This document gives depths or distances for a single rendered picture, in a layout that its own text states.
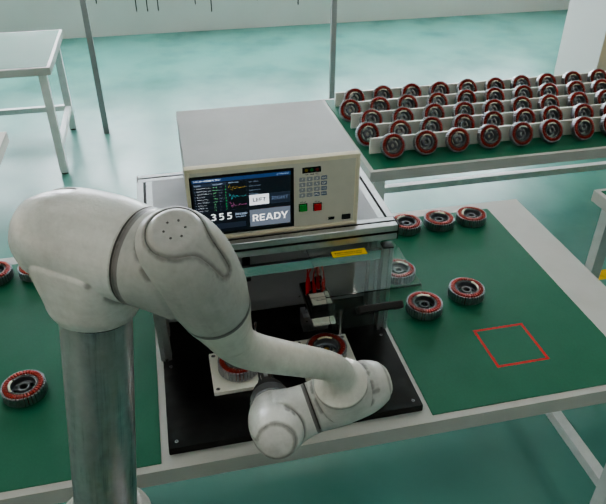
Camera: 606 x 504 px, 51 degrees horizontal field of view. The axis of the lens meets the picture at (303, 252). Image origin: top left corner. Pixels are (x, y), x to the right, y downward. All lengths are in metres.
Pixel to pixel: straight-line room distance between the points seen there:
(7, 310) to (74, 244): 1.37
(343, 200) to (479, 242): 0.84
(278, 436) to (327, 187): 0.68
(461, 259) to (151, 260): 1.65
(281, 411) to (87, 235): 0.57
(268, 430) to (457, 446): 1.52
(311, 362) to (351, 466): 1.47
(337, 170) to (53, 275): 0.92
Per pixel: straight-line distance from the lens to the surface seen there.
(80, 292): 0.85
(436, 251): 2.30
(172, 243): 0.73
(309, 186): 1.62
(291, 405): 1.25
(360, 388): 1.23
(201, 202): 1.59
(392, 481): 2.51
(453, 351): 1.89
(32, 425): 1.79
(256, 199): 1.61
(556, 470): 2.69
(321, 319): 1.75
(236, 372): 1.70
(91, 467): 1.06
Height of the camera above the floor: 2.00
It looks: 34 degrees down
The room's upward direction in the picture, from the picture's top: straight up
